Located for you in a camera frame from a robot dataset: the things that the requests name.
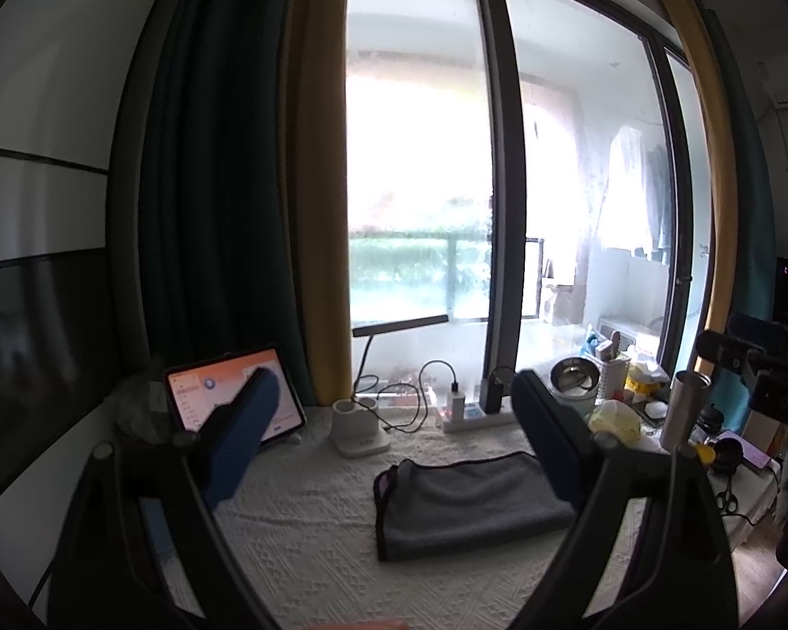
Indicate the black power adapter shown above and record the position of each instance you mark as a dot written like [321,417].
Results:
[494,392]

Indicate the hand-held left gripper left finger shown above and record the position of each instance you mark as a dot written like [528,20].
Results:
[240,436]

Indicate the stainless steel bowl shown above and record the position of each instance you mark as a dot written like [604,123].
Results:
[572,377]

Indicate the stainless steel tumbler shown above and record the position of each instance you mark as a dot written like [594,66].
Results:
[679,413]

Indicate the black round jar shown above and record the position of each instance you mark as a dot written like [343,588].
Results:
[727,458]

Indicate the white perforated utensil holder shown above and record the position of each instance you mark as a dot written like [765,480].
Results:
[614,374]

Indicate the grey towel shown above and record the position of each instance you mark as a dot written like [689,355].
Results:
[473,505]

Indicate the dark green curtain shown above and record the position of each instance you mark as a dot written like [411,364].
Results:
[223,164]
[745,164]

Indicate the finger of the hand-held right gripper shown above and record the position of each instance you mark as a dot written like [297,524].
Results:
[722,349]

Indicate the hanging white garment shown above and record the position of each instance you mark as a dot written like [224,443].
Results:
[627,190]

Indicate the purple notebook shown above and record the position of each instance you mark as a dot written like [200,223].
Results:
[745,449]

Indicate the yellow tissue pack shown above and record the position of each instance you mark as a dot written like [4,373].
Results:
[647,374]

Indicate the yellow curtain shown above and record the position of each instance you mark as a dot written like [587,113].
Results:
[322,170]
[706,144]

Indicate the white power strip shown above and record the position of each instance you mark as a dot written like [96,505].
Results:
[479,417]

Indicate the white washing machine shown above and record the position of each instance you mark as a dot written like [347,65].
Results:
[634,335]

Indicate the white charger plug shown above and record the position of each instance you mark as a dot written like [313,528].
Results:
[455,405]

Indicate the black scissors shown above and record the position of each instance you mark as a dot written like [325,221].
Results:
[727,495]

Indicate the white base desk lamp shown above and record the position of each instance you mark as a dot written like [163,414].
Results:
[358,430]

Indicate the tablet with lit screen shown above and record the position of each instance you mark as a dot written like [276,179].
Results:
[233,384]

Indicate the white textured tablecloth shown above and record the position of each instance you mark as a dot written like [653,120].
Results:
[315,525]

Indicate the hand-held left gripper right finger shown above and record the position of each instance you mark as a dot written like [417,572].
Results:
[555,453]

